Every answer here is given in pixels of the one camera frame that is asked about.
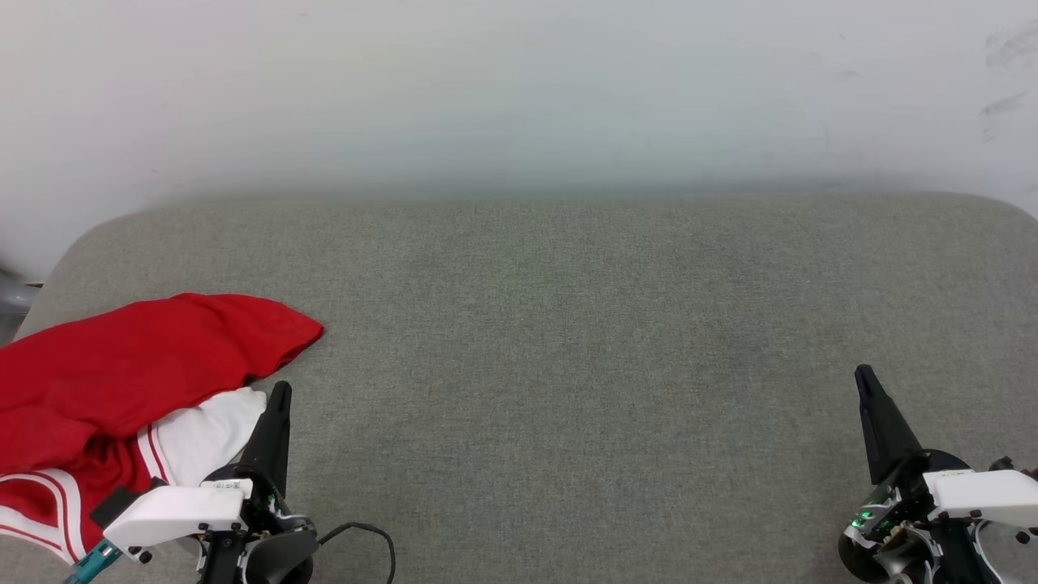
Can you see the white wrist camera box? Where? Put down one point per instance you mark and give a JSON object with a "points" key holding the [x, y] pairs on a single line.
{"points": [[985, 495], [174, 511]]}

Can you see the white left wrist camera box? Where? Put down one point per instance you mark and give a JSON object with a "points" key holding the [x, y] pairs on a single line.
{"points": [[174, 511]]}

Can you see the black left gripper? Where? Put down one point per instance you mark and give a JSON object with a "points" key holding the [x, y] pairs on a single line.
{"points": [[276, 551]]}

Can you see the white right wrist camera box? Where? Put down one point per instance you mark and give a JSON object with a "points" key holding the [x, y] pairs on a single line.
{"points": [[985, 495]]}

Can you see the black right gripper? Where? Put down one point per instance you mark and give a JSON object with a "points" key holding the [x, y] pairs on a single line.
{"points": [[908, 519]]}

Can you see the red and white basketball jersey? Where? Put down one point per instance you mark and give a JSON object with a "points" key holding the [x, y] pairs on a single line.
{"points": [[122, 365]]}

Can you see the grey rounded object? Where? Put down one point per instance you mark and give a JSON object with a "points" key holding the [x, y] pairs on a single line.
{"points": [[12, 296]]}

